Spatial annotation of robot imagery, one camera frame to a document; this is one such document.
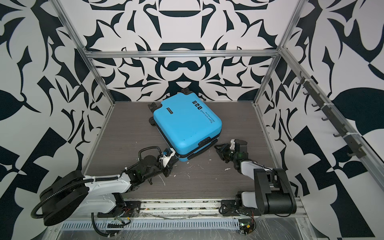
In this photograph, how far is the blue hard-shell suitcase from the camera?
0.80 meters

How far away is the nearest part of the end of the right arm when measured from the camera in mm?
715

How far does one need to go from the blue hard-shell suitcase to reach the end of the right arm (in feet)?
0.27
